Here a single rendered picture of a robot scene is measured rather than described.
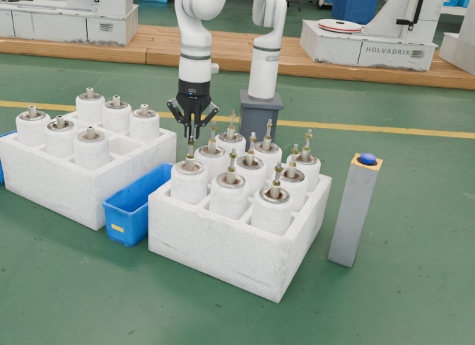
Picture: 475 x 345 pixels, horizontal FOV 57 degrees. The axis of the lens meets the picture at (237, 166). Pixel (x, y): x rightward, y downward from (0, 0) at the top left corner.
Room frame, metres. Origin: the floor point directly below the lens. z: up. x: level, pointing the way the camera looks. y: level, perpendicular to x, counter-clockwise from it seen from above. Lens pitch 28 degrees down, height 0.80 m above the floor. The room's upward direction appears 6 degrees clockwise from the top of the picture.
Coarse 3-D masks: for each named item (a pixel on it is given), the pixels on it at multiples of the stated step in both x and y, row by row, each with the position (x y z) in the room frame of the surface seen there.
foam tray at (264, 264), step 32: (160, 192) 0.98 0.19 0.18; (320, 192) 1.07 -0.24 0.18; (160, 224) 0.95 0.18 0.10; (192, 224) 0.91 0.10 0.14; (224, 224) 0.87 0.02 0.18; (320, 224) 1.14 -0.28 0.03; (192, 256) 0.91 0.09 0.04; (224, 256) 0.87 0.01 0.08; (256, 256) 0.84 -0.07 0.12; (288, 256) 0.82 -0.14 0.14; (256, 288) 0.83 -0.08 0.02
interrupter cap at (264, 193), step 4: (264, 188) 0.93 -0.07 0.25; (268, 188) 0.94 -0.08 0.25; (280, 188) 0.94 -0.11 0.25; (260, 192) 0.91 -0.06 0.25; (264, 192) 0.91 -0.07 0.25; (268, 192) 0.92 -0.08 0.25; (280, 192) 0.92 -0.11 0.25; (284, 192) 0.92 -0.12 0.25; (288, 192) 0.92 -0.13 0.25; (260, 196) 0.89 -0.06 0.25; (264, 196) 0.90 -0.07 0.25; (268, 196) 0.90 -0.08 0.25; (280, 196) 0.91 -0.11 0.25; (284, 196) 0.91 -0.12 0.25; (288, 196) 0.91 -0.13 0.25; (264, 200) 0.88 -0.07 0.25; (268, 200) 0.88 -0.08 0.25; (272, 200) 0.88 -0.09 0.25; (276, 200) 0.88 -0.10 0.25; (280, 200) 0.89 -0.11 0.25; (284, 200) 0.89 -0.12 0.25; (288, 200) 0.89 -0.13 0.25
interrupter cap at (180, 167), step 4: (184, 160) 1.03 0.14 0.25; (176, 164) 1.01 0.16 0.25; (180, 164) 1.01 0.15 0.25; (184, 164) 1.02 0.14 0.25; (196, 164) 1.02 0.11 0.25; (200, 164) 1.02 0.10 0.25; (176, 168) 0.98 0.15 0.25; (180, 168) 0.99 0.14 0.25; (184, 168) 1.00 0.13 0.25; (196, 168) 1.00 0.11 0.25; (200, 168) 1.00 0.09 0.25; (204, 168) 1.00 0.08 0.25; (180, 172) 0.97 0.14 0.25; (184, 172) 0.97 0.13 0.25; (188, 172) 0.97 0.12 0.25; (192, 172) 0.97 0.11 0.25; (196, 172) 0.97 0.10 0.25; (200, 172) 0.98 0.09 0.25
